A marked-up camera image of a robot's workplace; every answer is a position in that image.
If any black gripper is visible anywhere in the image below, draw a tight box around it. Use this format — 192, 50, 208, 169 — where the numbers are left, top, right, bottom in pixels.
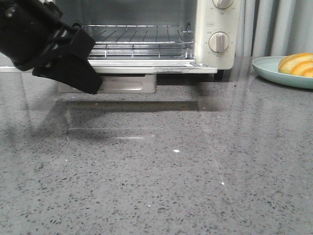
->
13, 23, 102, 94

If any oven glass door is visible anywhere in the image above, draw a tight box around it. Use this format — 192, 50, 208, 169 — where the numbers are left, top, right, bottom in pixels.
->
0, 60, 218, 94

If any upper oven control knob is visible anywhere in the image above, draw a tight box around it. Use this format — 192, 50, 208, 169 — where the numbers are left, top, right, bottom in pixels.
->
212, 0, 233, 10

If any lower oven control knob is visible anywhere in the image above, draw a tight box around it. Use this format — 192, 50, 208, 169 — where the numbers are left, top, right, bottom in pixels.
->
208, 32, 229, 53

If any white toaster oven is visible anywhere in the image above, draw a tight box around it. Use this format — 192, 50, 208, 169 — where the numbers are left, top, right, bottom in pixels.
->
44, 0, 243, 81

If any orange striped croissant bread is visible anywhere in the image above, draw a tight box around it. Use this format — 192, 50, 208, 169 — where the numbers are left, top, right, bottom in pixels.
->
278, 53, 313, 78

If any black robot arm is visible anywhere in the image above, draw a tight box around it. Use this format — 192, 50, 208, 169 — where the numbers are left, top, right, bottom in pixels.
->
0, 0, 102, 94

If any oven control knob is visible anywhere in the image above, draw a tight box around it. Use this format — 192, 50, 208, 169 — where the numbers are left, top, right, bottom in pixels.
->
208, 32, 229, 53
212, 0, 233, 10

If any light green plate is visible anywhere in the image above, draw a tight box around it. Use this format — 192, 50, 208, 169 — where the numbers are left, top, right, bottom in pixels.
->
252, 56, 313, 90

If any metal oven wire rack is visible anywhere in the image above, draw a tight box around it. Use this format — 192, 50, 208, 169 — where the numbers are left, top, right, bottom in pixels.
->
82, 24, 195, 60

